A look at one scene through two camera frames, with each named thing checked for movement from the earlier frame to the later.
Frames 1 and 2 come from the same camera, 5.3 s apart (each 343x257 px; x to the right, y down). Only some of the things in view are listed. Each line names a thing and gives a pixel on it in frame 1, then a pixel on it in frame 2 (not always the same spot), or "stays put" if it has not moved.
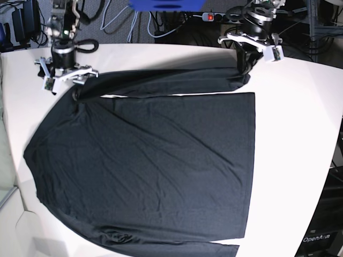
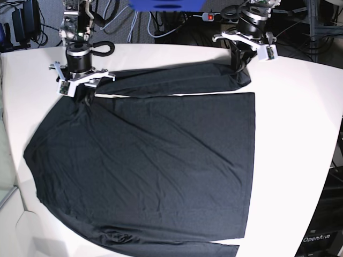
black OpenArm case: x=323 y=236 stays put
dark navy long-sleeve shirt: x=150 y=176 stays put
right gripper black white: x=62 y=66 → x=79 y=72
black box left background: x=27 y=22 stays put
